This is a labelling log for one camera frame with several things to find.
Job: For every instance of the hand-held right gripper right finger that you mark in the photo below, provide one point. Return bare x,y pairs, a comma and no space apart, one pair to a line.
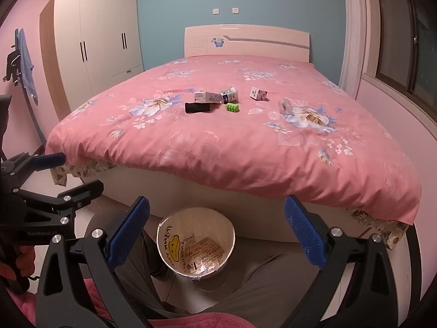
302,230

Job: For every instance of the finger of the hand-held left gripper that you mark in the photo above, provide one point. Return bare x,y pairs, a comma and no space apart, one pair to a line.
75,194
51,160

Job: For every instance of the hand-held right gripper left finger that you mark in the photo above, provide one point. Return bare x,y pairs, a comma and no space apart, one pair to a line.
131,223

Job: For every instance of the paper trash bin yellow print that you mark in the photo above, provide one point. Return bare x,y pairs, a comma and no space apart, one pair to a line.
167,246

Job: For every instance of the white box with red mark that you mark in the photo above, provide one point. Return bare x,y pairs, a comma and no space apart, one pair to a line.
258,94

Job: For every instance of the white plastic cup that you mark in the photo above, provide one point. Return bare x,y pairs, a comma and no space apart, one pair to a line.
229,94

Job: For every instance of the person's left hand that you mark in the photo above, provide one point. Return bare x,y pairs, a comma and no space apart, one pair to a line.
29,263

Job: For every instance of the person's grey trousers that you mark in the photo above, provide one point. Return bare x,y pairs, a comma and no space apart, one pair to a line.
259,290

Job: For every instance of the blue hanging cloth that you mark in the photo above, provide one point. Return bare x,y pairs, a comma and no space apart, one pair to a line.
26,61

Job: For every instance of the pink floral duvet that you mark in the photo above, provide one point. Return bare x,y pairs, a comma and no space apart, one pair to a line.
205,150

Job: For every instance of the pink quilted cushion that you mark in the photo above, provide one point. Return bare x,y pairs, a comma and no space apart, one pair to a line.
211,323

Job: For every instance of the green plastic block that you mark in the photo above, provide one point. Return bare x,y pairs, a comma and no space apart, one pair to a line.
233,107

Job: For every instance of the white wardrobe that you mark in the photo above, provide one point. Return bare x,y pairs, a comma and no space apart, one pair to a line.
102,24

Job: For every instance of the long white box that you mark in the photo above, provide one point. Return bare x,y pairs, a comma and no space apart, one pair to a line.
202,96

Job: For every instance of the white headboard butterfly print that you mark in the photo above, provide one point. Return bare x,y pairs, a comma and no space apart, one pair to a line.
259,37

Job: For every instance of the white window moulding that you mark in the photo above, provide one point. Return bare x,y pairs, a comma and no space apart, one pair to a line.
355,24

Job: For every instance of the dark framed window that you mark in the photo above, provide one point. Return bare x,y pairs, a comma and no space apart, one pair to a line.
399,34

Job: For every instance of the white bed frame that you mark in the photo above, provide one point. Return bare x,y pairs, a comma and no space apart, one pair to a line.
211,194

